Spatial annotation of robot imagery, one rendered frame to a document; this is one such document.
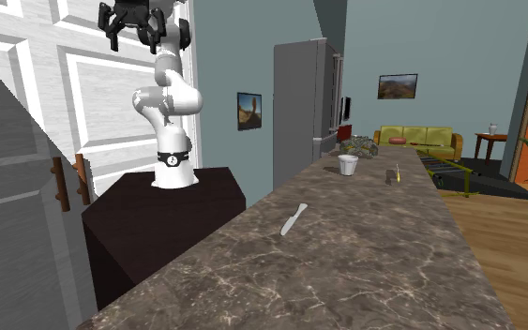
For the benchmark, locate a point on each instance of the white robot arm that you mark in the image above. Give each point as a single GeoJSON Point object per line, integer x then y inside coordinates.
{"type": "Point", "coordinates": [171, 100]}

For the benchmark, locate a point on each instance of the white panelled door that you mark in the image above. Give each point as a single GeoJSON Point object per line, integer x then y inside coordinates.
{"type": "Point", "coordinates": [108, 100]}

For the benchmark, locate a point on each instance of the white knife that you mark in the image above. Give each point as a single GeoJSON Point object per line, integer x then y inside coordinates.
{"type": "Point", "coordinates": [291, 222]}

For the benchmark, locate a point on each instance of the green sofa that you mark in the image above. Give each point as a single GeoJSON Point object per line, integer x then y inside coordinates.
{"type": "Point", "coordinates": [428, 136]}

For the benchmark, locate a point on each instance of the black television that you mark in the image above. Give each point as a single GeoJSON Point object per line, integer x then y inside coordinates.
{"type": "Point", "coordinates": [346, 109]}

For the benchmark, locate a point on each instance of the yellow pen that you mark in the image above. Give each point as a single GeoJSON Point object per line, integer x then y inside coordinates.
{"type": "Point", "coordinates": [398, 174]}

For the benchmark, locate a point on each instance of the dark robot stand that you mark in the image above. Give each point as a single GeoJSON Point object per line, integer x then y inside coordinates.
{"type": "Point", "coordinates": [163, 228]}

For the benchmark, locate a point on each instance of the wooden side table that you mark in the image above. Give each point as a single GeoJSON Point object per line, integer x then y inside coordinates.
{"type": "Point", "coordinates": [491, 137]}

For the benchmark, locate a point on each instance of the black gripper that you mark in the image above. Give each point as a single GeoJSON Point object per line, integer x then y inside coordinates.
{"type": "Point", "coordinates": [132, 13]}

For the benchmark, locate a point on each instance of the wide landscape wall picture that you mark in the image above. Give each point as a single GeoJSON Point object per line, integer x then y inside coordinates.
{"type": "Point", "coordinates": [397, 86]}

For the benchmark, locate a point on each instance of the white cup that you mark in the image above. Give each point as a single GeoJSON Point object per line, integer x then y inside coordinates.
{"type": "Point", "coordinates": [348, 165]}

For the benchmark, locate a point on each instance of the small wall picture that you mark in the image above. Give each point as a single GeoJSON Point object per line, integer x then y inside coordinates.
{"type": "Point", "coordinates": [249, 111]}

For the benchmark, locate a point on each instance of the olive green metal frame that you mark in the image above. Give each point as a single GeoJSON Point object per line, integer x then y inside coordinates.
{"type": "Point", "coordinates": [448, 163]}

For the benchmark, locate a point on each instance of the grey refrigerator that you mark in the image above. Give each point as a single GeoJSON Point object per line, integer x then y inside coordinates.
{"type": "Point", "coordinates": [298, 114]}

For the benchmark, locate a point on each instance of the red cabinet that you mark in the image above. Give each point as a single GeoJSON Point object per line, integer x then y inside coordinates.
{"type": "Point", "coordinates": [344, 132]}

